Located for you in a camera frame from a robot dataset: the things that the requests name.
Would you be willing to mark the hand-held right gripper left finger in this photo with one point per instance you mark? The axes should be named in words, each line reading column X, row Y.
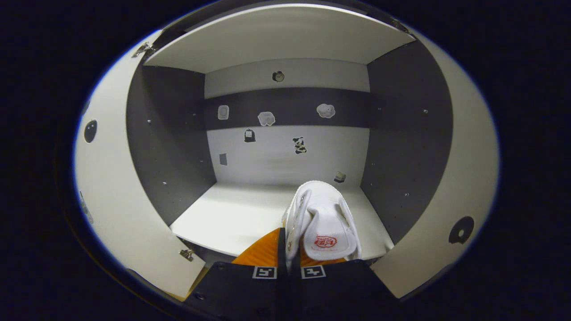
column 241, row 290

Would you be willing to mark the white and grey shoe cabinet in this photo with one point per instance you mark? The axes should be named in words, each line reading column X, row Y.
column 250, row 214

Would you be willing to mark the cabinet door with headphone sticker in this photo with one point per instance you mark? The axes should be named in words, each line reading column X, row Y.
column 464, row 178

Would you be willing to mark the white canvas shoe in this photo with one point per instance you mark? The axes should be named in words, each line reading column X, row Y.
column 321, row 214

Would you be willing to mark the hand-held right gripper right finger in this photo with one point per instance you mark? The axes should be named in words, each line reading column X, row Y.
column 339, row 290

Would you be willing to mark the cabinet door with camera sticker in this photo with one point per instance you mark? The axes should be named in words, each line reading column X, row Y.
column 116, row 200

